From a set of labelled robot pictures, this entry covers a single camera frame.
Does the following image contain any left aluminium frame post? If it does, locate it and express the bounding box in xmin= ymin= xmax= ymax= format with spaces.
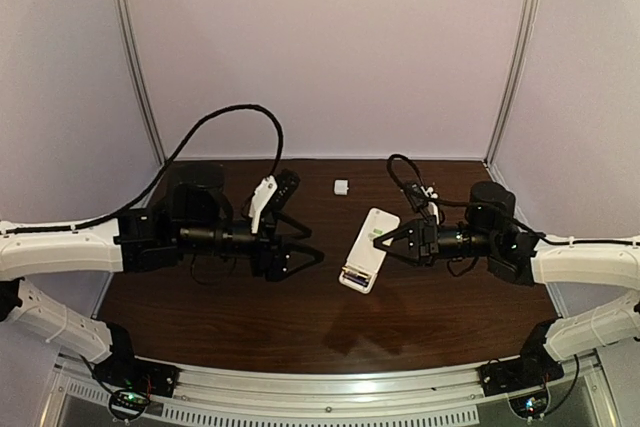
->
xmin=114 ymin=0 xmax=166 ymax=166

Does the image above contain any purple AAA battery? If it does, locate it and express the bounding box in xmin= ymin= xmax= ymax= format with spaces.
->
xmin=344 ymin=271 xmax=369 ymax=283

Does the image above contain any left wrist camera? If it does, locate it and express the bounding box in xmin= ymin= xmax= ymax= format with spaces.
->
xmin=249 ymin=169 xmax=300 ymax=234

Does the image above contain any black camera cable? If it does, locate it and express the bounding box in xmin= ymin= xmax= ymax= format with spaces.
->
xmin=387 ymin=153 xmax=640 ymax=248
xmin=0 ymin=102 xmax=287 ymax=238

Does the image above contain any left black camera cable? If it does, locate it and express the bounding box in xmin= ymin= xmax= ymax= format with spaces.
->
xmin=0 ymin=102 xmax=287 ymax=238

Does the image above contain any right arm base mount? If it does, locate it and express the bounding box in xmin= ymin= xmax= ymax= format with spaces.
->
xmin=478 ymin=320 xmax=564 ymax=421

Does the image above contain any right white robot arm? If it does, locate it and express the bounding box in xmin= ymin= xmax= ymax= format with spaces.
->
xmin=373 ymin=181 xmax=639 ymax=364

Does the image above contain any aluminium frame post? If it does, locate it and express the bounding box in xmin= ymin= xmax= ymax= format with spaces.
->
xmin=484 ymin=0 xmax=540 ymax=168
xmin=114 ymin=0 xmax=166 ymax=166

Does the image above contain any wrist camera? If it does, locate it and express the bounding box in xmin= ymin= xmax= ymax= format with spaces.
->
xmin=249 ymin=169 xmax=300 ymax=234
xmin=404 ymin=182 xmax=441 ymax=224

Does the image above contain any white battery cover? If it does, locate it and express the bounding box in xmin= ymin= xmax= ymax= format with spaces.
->
xmin=333 ymin=179 xmax=349 ymax=196

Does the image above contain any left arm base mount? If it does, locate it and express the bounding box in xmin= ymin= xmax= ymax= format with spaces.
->
xmin=91 ymin=322 xmax=180 ymax=424

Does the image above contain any right black camera cable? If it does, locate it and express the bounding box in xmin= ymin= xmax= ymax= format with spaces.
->
xmin=387 ymin=153 xmax=640 ymax=248

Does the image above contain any right aluminium frame post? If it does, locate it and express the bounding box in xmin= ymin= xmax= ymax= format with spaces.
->
xmin=484 ymin=0 xmax=540 ymax=168

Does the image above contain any white remote control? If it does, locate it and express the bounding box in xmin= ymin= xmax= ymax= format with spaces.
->
xmin=338 ymin=208 xmax=400 ymax=294

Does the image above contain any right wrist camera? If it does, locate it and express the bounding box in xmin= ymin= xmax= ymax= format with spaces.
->
xmin=404 ymin=182 xmax=441 ymax=224

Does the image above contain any front aluminium rail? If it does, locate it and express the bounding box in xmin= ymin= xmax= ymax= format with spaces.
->
xmin=49 ymin=336 xmax=616 ymax=426

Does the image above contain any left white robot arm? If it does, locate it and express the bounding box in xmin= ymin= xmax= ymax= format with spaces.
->
xmin=1 ymin=161 xmax=324 ymax=367

